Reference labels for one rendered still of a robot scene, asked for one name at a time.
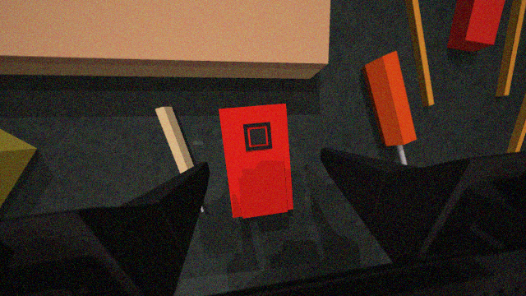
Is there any orange thin rod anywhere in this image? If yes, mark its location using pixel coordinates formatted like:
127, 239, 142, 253
405, 0, 434, 107
495, 0, 526, 97
506, 93, 526, 153

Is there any tan wooden floor panel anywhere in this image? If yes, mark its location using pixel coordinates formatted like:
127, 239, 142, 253
0, 0, 330, 79

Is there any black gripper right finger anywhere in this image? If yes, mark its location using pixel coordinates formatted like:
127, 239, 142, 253
321, 147, 526, 262

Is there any orange-handled awl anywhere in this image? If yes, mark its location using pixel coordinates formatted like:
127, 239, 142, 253
362, 51, 416, 165

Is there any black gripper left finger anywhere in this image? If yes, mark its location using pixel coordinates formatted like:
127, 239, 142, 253
0, 162, 210, 296

